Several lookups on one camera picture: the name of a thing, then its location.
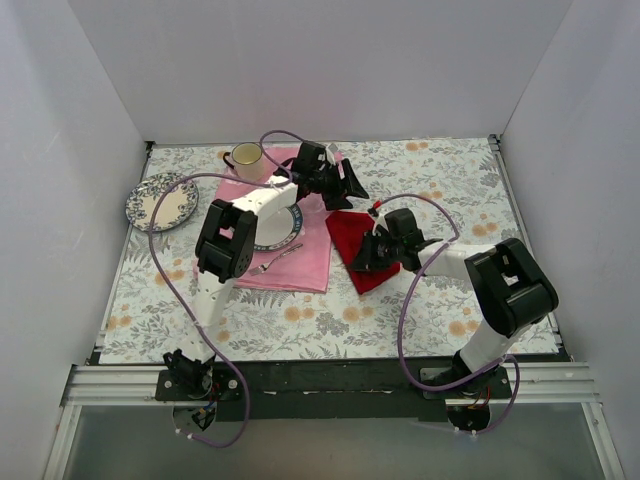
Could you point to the aluminium frame rail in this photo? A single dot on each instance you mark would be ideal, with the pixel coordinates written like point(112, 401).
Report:
point(331, 420)

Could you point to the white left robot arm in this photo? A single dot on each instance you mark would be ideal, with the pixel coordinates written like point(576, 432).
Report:
point(225, 246)

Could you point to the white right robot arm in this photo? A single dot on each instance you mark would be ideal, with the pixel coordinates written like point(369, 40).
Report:
point(511, 290)

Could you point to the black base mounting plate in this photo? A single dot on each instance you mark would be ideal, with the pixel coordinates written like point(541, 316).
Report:
point(365, 389)

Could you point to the cream enamel mug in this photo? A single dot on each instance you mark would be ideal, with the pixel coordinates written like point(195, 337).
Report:
point(246, 161)

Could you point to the blue floral plate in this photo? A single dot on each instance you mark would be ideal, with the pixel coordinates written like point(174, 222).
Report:
point(178, 205)

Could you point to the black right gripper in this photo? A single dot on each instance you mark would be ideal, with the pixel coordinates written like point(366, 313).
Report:
point(370, 255)

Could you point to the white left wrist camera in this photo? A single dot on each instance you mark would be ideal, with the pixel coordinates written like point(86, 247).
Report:
point(332, 154)

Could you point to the red cloth napkin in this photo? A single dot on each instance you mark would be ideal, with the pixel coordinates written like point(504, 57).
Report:
point(346, 230)

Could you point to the silver fork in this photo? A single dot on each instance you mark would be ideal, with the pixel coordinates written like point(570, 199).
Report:
point(262, 268)

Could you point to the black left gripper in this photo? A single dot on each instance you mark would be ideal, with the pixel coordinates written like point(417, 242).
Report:
point(341, 181)

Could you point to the pink cloth placemat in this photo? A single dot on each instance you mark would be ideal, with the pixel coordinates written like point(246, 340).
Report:
point(306, 270)

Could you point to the green rimmed white plate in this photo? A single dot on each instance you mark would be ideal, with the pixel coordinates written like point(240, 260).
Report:
point(279, 230)

